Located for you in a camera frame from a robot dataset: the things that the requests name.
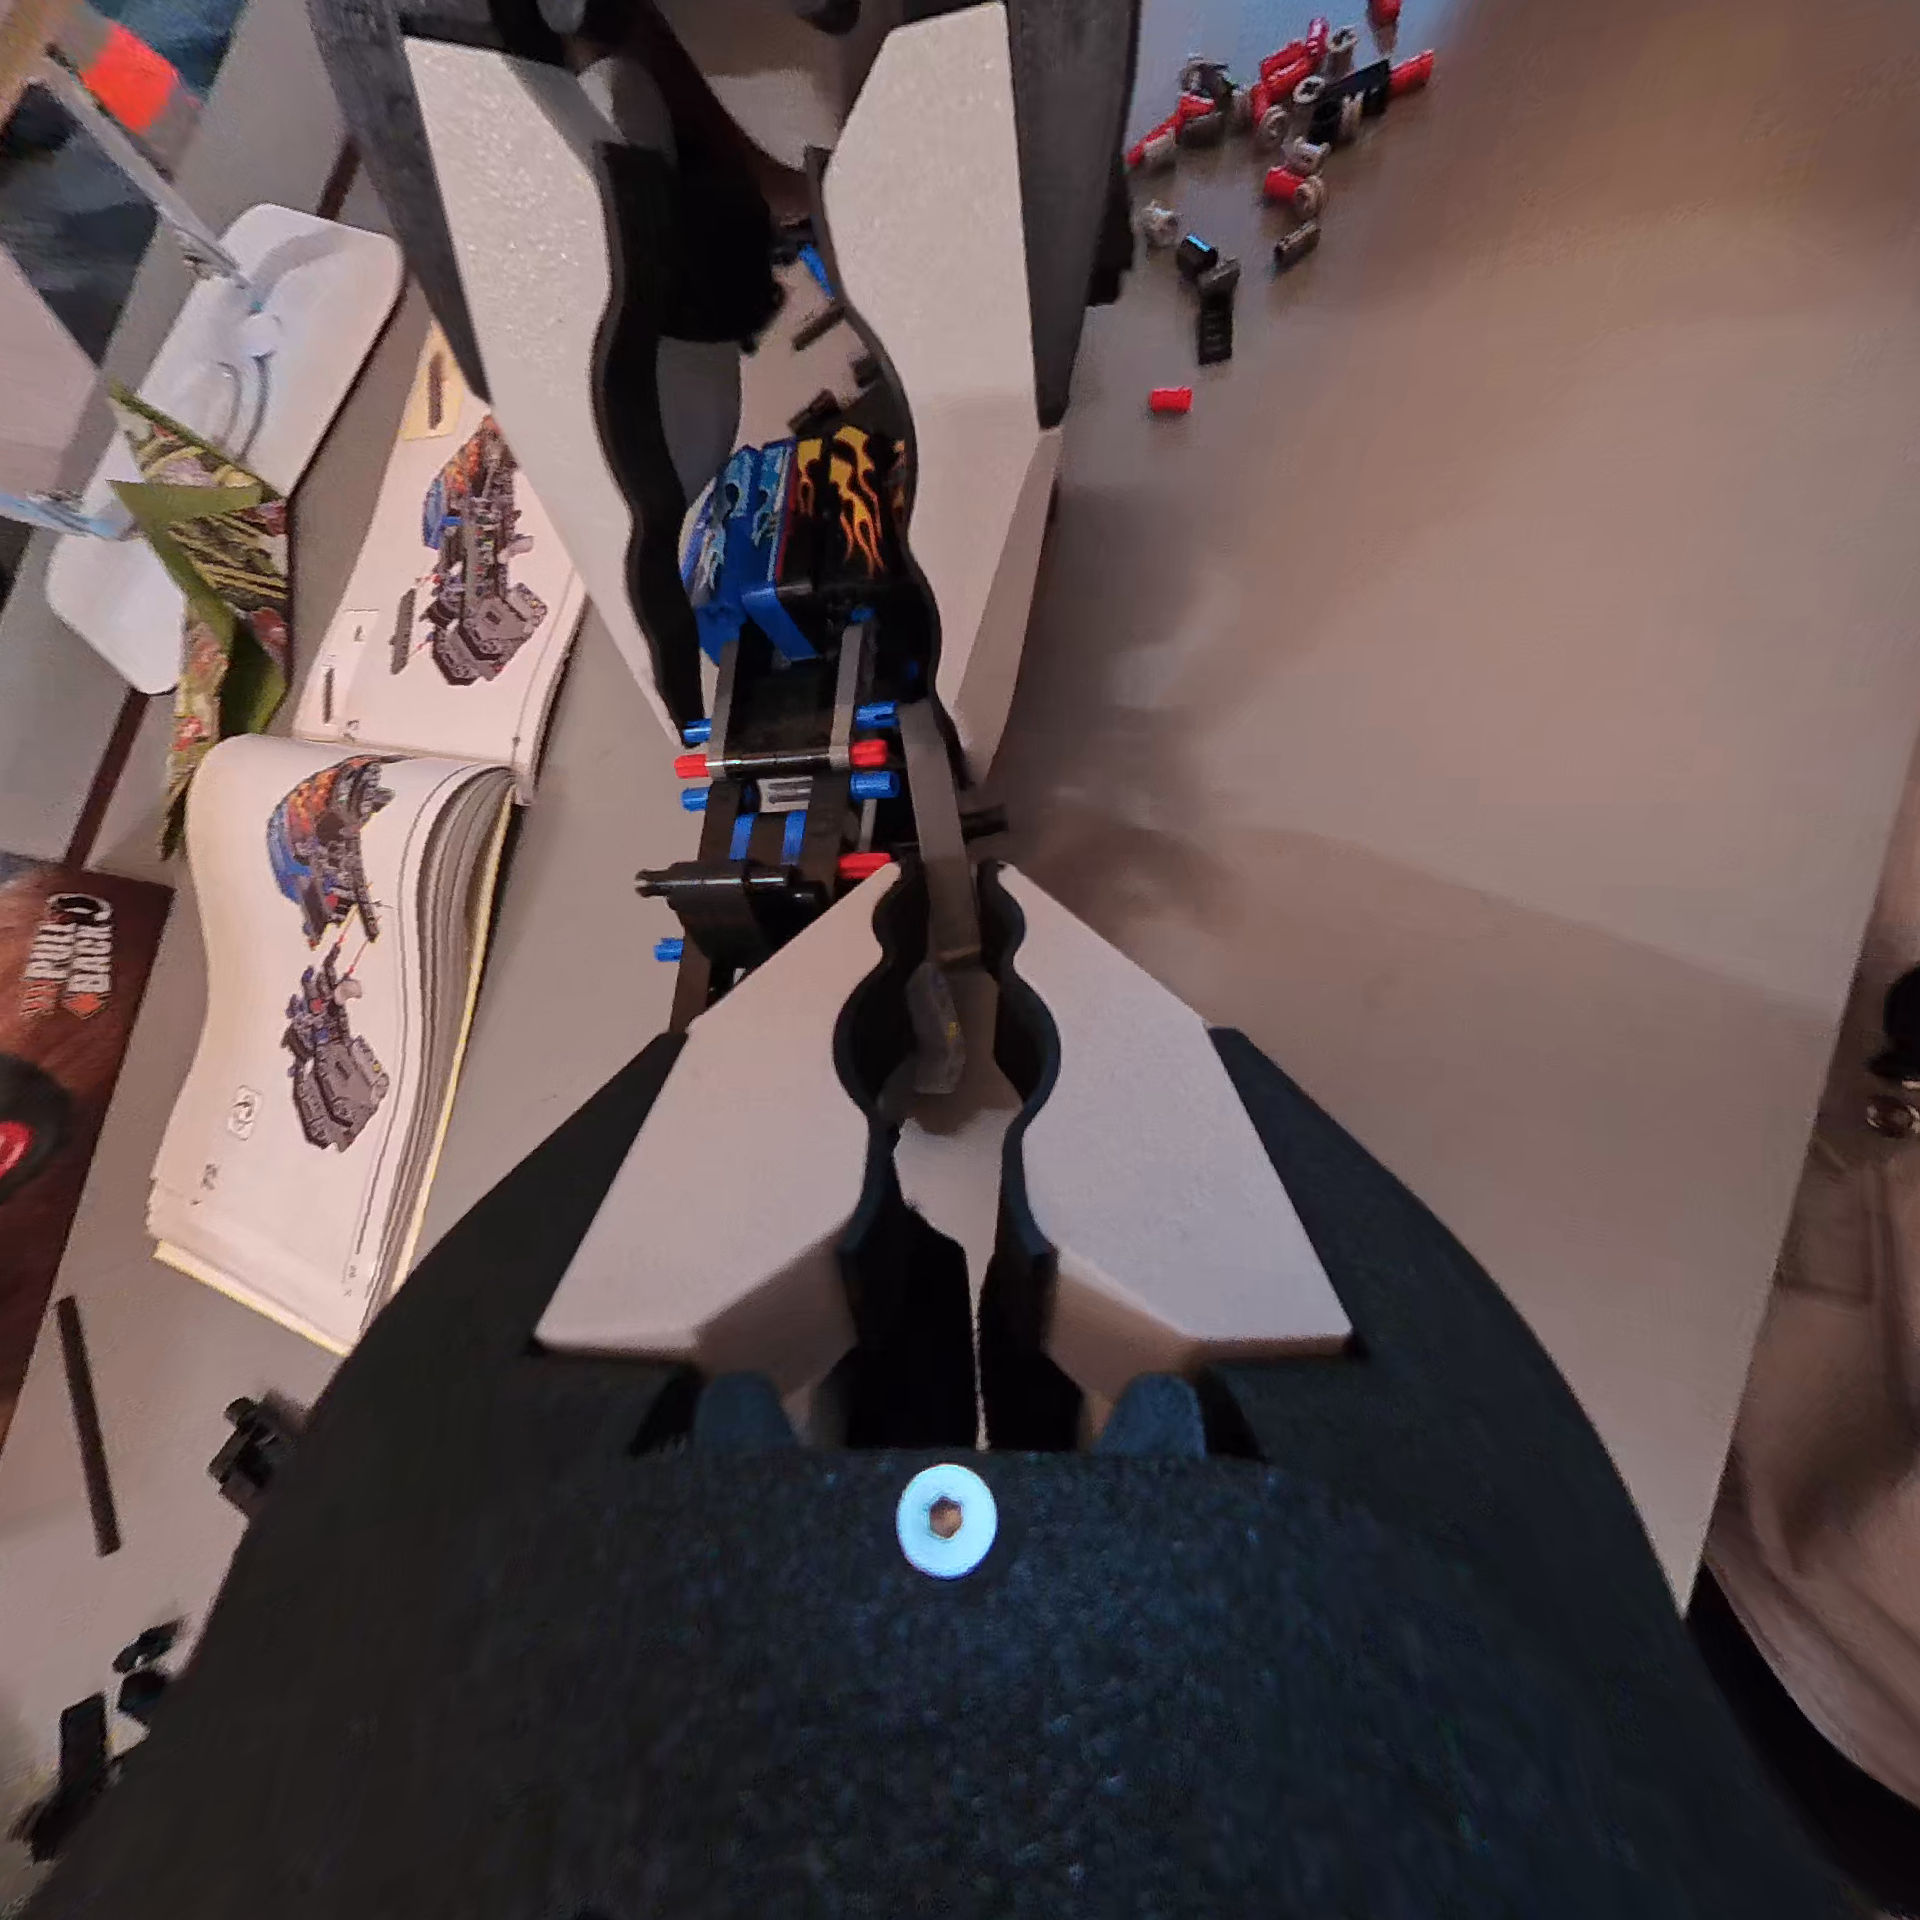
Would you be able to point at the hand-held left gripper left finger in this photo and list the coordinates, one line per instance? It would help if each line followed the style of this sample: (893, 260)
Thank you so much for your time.
(707, 1169)

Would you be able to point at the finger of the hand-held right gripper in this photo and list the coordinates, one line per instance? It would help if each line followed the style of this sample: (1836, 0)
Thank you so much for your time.
(525, 269)
(946, 227)

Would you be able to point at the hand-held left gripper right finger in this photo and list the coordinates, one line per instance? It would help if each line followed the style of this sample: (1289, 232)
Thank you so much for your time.
(1169, 1169)

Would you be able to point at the blue black lego vehicle model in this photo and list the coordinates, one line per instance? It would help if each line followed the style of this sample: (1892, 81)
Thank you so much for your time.
(782, 720)

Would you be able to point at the pile of blue black lego pins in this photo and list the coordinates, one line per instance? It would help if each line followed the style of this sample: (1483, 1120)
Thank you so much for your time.
(814, 269)

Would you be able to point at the pile of red grey lego pieces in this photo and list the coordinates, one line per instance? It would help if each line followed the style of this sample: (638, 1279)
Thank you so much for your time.
(1289, 183)

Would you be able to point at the open lego instruction booklet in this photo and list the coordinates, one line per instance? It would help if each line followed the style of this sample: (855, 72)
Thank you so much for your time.
(302, 931)

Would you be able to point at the black lego piece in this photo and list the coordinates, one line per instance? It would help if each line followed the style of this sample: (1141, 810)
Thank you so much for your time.
(73, 1772)
(250, 1455)
(147, 1673)

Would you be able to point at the long black lego beam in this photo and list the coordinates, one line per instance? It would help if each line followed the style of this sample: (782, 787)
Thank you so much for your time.
(85, 1424)

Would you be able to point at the white stand with clear stem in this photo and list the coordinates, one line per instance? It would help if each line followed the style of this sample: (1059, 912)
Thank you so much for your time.
(302, 344)

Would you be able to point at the green patterned folded paper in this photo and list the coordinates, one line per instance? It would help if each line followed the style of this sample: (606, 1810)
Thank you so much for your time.
(225, 600)

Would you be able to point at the brown printed box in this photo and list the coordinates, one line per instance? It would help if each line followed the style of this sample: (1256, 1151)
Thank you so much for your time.
(77, 1050)

